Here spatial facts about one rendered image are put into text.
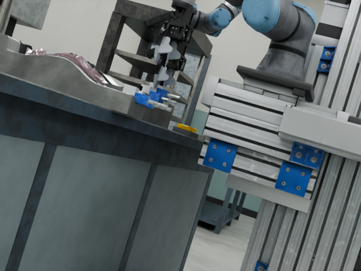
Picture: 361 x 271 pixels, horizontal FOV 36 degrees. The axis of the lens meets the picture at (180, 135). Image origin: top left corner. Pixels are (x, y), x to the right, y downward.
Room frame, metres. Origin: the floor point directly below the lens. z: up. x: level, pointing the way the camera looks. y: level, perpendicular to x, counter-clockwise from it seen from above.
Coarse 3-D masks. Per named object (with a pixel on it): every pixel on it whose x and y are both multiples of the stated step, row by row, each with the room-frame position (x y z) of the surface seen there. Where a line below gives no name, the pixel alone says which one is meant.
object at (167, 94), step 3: (150, 84) 2.17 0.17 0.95; (153, 84) 2.16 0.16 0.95; (153, 87) 2.16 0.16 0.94; (156, 87) 2.16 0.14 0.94; (159, 87) 2.17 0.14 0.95; (162, 87) 2.20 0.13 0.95; (156, 90) 2.16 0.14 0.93; (159, 90) 2.16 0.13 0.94; (162, 90) 2.15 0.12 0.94; (165, 90) 2.15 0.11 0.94; (162, 93) 2.15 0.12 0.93; (165, 93) 2.15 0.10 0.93; (168, 93) 2.17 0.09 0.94; (165, 96) 2.16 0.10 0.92; (168, 96) 2.16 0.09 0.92; (171, 96) 2.15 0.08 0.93; (174, 96) 2.15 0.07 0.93; (177, 96) 2.14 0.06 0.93
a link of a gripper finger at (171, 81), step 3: (168, 69) 2.20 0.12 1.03; (168, 72) 2.20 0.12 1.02; (171, 72) 2.20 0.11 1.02; (168, 75) 2.20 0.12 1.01; (171, 75) 2.20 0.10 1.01; (171, 78) 2.20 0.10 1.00; (162, 81) 2.20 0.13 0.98; (165, 81) 2.21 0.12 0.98; (168, 81) 2.21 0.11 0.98; (171, 81) 2.20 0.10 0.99; (174, 81) 2.20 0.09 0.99; (162, 84) 2.21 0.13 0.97; (165, 84) 2.21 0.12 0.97; (168, 84) 2.21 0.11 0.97; (171, 84) 2.20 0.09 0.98
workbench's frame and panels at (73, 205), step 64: (0, 128) 1.20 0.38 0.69; (64, 128) 1.42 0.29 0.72; (128, 128) 1.62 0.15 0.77; (0, 192) 1.27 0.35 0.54; (64, 192) 1.51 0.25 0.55; (128, 192) 1.86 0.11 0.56; (192, 192) 2.41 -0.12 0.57; (0, 256) 1.33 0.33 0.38; (64, 256) 1.60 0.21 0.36; (128, 256) 2.00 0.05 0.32
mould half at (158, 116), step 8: (104, 80) 2.03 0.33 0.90; (112, 80) 2.13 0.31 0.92; (112, 88) 1.84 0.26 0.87; (120, 88) 1.83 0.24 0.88; (152, 112) 1.89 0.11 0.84; (160, 112) 1.94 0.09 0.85; (168, 112) 2.00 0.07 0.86; (144, 120) 1.85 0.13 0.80; (152, 120) 1.90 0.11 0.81; (160, 120) 1.96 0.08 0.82; (168, 120) 2.02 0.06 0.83
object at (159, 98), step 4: (144, 88) 1.85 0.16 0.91; (148, 88) 1.84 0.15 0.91; (152, 88) 1.85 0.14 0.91; (148, 92) 1.84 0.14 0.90; (152, 92) 1.84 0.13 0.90; (156, 92) 1.84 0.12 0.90; (152, 96) 1.84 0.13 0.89; (156, 96) 1.83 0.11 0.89; (160, 96) 1.83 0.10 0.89; (164, 96) 1.86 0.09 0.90; (156, 100) 1.83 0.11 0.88; (160, 100) 1.84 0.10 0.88; (164, 100) 1.84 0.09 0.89; (168, 100) 1.83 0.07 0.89
